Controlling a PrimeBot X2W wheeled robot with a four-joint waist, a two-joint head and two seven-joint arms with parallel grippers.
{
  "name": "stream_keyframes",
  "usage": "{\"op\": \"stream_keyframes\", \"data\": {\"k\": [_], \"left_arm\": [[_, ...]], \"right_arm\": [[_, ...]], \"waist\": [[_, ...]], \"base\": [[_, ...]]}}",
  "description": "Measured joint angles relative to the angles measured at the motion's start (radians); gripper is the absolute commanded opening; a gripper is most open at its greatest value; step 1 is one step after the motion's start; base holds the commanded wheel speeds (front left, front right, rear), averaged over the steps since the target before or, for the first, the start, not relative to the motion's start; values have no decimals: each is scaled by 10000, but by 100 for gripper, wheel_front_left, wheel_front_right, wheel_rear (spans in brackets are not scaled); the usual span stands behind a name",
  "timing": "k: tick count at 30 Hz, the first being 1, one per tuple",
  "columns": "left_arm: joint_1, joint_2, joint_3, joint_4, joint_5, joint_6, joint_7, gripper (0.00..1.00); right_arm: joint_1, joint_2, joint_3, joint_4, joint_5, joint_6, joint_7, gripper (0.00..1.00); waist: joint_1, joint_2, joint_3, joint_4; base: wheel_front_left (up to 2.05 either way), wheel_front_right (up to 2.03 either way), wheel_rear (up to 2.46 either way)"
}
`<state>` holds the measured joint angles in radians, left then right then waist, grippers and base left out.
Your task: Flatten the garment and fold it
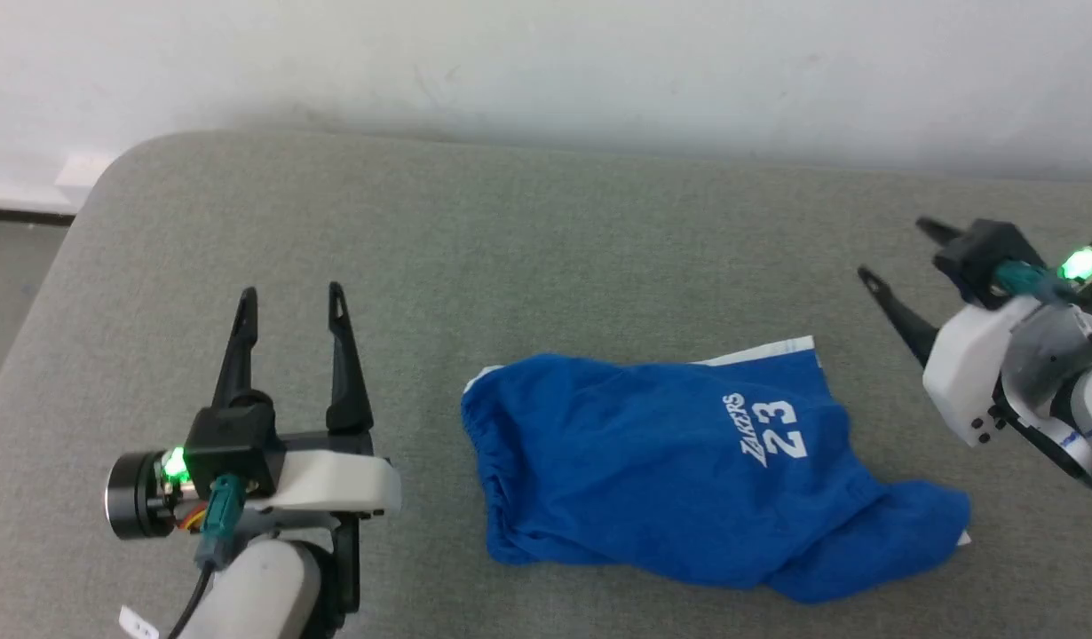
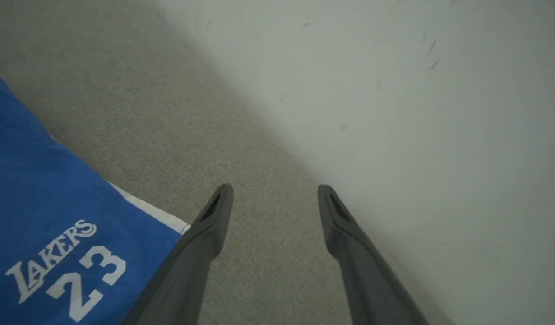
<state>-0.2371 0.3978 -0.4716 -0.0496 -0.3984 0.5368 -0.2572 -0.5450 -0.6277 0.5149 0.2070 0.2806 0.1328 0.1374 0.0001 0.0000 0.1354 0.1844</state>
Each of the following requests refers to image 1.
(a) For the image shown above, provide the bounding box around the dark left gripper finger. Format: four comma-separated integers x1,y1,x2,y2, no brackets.
212,286,273,414
325,281,375,436

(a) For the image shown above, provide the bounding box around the white cable label tag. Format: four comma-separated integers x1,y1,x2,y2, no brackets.
118,605,162,639

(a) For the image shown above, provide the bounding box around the black skirting strip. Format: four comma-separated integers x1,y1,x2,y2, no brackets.
0,206,76,227

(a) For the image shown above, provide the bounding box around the blue basketball shorts number 23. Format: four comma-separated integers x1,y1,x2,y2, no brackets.
460,335,972,605

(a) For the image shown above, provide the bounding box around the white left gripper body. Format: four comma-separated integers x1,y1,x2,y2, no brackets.
106,430,403,542

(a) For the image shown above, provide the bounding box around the black cable with teal plug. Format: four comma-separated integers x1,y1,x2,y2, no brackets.
993,258,1080,301
167,473,247,639

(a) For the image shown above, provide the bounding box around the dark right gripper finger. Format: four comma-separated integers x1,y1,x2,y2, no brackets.
915,217,966,251
858,265,941,367

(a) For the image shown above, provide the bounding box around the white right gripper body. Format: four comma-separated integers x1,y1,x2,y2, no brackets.
922,296,1046,449

